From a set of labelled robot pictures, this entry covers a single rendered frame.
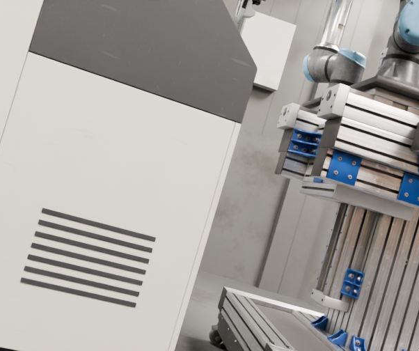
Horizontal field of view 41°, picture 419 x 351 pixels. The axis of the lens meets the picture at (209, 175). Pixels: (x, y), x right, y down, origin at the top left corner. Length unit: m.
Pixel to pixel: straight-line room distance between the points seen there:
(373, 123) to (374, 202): 0.28
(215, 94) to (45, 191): 0.51
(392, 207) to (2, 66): 1.22
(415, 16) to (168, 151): 0.76
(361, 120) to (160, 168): 0.60
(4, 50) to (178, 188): 0.55
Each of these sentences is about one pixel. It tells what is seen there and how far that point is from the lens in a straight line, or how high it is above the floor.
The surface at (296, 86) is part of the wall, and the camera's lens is 4.40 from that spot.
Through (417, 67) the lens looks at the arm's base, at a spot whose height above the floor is 1.11.
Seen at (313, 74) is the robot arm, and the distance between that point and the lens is 2.37.
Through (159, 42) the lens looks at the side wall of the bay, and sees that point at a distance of 1.52.
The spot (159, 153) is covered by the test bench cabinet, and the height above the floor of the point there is 0.65.
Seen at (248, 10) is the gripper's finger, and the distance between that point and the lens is 2.10.
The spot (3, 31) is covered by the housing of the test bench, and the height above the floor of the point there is 0.82.
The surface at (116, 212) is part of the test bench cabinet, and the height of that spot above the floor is 0.47.
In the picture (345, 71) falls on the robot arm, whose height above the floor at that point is 1.17.
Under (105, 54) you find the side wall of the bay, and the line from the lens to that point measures 1.49.
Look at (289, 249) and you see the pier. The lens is 4.29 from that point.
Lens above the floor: 0.59
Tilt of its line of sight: 1 degrees up
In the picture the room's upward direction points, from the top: 17 degrees clockwise
